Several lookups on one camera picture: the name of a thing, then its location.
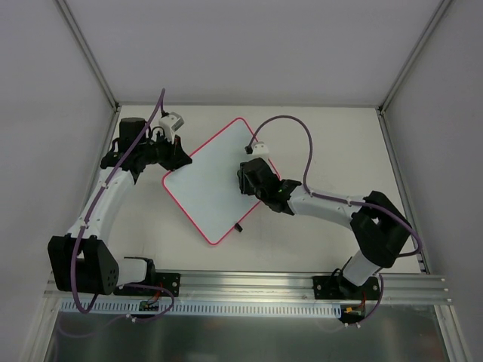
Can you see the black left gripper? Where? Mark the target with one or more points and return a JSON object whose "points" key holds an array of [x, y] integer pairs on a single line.
{"points": [[172, 151]]}

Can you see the left aluminium corner post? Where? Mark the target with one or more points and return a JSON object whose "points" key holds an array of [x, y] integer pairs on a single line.
{"points": [[82, 44]]}

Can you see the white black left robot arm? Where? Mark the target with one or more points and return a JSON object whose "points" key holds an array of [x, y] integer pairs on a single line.
{"points": [[81, 259]]}

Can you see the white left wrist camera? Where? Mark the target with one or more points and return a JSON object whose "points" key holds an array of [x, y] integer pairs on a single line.
{"points": [[170, 123]]}

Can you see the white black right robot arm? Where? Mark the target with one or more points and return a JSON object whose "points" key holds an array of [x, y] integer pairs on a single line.
{"points": [[379, 228]]}

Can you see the white slotted cable duct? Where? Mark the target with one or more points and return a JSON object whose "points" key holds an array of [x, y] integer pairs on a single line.
{"points": [[206, 308]]}

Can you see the pink framed whiteboard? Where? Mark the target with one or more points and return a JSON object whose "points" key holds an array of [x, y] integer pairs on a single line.
{"points": [[207, 190]]}

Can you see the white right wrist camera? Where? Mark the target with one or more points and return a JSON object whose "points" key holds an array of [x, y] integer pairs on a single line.
{"points": [[257, 149]]}

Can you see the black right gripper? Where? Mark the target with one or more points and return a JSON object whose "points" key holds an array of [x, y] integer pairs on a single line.
{"points": [[252, 178]]}

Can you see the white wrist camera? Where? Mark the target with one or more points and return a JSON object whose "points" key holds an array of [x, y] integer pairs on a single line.
{"points": [[257, 149], [170, 123]]}

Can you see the aluminium corner frame post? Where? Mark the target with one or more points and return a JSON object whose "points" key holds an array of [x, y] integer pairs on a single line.
{"points": [[423, 39]]}

